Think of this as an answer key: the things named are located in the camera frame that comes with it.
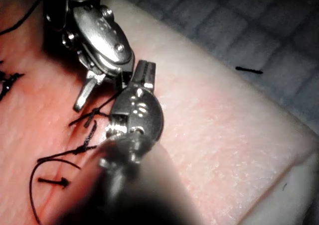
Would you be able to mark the dark grid mat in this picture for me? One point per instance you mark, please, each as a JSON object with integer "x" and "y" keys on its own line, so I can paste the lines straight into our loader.
{"x": 236, "y": 16}

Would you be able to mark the right arm needle driver jaw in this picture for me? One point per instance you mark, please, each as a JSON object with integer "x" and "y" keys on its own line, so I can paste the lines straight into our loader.
{"x": 123, "y": 80}
{"x": 86, "y": 93}

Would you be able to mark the black stitching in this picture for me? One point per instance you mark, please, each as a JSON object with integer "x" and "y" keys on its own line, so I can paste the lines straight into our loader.
{"x": 93, "y": 112}
{"x": 10, "y": 81}

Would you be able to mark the tissue pad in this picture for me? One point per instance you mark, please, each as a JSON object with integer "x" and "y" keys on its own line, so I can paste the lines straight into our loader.
{"x": 211, "y": 125}

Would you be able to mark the left arm needle driver jaw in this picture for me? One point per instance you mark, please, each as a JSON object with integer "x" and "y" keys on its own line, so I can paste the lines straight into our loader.
{"x": 151, "y": 75}
{"x": 140, "y": 73}

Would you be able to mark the short black thread piece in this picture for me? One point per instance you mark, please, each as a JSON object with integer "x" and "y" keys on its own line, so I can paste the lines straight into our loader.
{"x": 249, "y": 70}

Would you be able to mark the right arm needle driver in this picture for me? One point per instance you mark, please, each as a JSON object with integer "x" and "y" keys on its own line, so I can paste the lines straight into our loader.
{"x": 104, "y": 38}

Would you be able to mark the left arm needle driver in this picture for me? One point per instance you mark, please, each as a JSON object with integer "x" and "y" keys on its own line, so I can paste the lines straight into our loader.
{"x": 139, "y": 115}

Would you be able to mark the dark left arm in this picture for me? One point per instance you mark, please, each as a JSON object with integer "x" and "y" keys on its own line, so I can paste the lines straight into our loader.
{"x": 142, "y": 197}

